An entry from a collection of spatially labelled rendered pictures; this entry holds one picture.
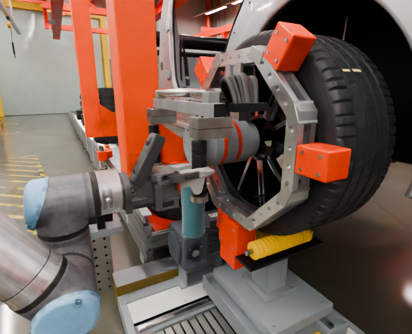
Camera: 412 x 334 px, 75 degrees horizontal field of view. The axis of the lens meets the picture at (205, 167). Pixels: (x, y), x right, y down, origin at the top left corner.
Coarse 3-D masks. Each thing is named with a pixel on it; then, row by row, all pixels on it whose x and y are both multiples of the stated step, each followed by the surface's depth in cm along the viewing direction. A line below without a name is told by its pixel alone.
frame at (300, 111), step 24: (264, 48) 70; (216, 72) 91; (264, 72) 70; (288, 72) 68; (288, 96) 64; (288, 120) 64; (312, 120) 64; (288, 144) 66; (216, 168) 109; (288, 168) 67; (216, 192) 103; (288, 192) 67; (240, 216) 89; (264, 216) 77
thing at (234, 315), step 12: (204, 276) 126; (204, 288) 128; (216, 288) 122; (216, 300) 118; (228, 300) 115; (228, 312) 109; (240, 312) 109; (336, 312) 106; (240, 324) 102; (252, 324) 103; (312, 324) 103; (324, 324) 101; (336, 324) 103
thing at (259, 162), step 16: (272, 96) 83; (256, 112) 91; (272, 112) 84; (272, 128) 85; (272, 144) 86; (256, 160) 119; (272, 160) 87; (240, 176) 111; (256, 176) 114; (272, 176) 116; (240, 192) 104; (256, 192) 106; (272, 192) 107; (256, 208) 95
